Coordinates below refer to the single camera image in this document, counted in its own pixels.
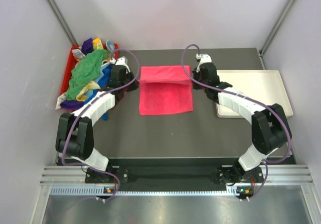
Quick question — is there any pink towel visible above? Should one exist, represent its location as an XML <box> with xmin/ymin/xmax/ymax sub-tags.
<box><xmin>139</xmin><ymin>65</ymin><xmax>193</xmax><ymax>116</ymax></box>

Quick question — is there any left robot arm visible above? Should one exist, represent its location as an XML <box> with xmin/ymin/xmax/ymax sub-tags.
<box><xmin>55</xmin><ymin>64</ymin><xmax>139</xmax><ymax>182</ymax></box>

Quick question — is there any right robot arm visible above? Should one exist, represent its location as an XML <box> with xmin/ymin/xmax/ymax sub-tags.
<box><xmin>192</xmin><ymin>61</ymin><xmax>292</xmax><ymax>182</ymax></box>

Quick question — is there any blue towel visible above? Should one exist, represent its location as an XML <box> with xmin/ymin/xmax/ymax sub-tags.
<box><xmin>82</xmin><ymin>64</ymin><xmax>116</xmax><ymax>125</ymax></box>

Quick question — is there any green towel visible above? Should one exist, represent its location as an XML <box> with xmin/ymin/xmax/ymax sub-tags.
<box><xmin>66</xmin><ymin>49</ymin><xmax>109</xmax><ymax>100</ymax></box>

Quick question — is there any yellow patterned towel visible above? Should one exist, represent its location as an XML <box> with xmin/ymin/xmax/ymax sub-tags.
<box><xmin>92</xmin><ymin>38</ymin><xmax>104</xmax><ymax>50</ymax></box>

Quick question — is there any purple towel back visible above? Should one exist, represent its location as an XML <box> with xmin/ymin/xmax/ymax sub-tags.
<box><xmin>81</xmin><ymin>38</ymin><xmax>94</xmax><ymax>55</ymax></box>

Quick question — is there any purple towel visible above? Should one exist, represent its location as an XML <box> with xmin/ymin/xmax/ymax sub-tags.
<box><xmin>81</xmin><ymin>38</ymin><xmax>94</xmax><ymax>55</ymax></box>
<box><xmin>60</xmin><ymin>100</ymin><xmax>84</xmax><ymax>110</ymax></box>

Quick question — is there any white patterned towel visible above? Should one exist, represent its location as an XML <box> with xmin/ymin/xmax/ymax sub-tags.
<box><xmin>71</xmin><ymin>49</ymin><xmax>86</xmax><ymax>62</ymax></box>

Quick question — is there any red plastic bin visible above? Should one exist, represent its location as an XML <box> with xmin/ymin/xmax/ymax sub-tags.
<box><xmin>56</xmin><ymin>47</ymin><xmax>111</xmax><ymax>109</ymax></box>

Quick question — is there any purple towel front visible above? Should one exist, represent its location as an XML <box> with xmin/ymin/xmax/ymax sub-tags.
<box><xmin>60</xmin><ymin>100</ymin><xmax>84</xmax><ymax>110</ymax></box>

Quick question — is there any white plastic tray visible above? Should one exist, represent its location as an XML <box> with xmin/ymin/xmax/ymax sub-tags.
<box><xmin>217</xmin><ymin>70</ymin><xmax>293</xmax><ymax>117</ymax></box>

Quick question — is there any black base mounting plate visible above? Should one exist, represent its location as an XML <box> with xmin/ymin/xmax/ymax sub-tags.
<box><xmin>85</xmin><ymin>157</ymin><xmax>264</xmax><ymax>192</ymax></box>

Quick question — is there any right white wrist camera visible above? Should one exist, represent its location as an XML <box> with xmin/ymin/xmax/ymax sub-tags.
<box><xmin>196</xmin><ymin>53</ymin><xmax>212</xmax><ymax>72</ymax></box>

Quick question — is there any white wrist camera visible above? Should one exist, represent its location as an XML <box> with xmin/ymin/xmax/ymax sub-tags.
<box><xmin>114</xmin><ymin>57</ymin><xmax>131</xmax><ymax>73</ymax></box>
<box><xmin>196</xmin><ymin>53</ymin><xmax>212</xmax><ymax>72</ymax></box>

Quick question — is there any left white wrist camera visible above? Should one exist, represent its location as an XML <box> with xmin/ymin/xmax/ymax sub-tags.
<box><xmin>114</xmin><ymin>57</ymin><xmax>131</xmax><ymax>73</ymax></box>

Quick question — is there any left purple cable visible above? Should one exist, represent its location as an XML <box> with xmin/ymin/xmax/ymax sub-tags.
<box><xmin>61</xmin><ymin>48</ymin><xmax>140</xmax><ymax>202</ymax></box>

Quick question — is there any purple cable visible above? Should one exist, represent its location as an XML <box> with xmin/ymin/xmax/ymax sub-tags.
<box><xmin>61</xmin><ymin>48</ymin><xmax>140</xmax><ymax>202</ymax></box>
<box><xmin>181</xmin><ymin>43</ymin><xmax>293</xmax><ymax>202</ymax></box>

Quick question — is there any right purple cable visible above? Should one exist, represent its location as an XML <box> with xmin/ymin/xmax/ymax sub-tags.
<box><xmin>181</xmin><ymin>43</ymin><xmax>293</xmax><ymax>202</ymax></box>

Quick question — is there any aluminium frame rail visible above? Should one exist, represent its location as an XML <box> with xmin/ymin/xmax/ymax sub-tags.
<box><xmin>40</xmin><ymin>165</ymin><xmax>313</xmax><ymax>200</ymax></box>

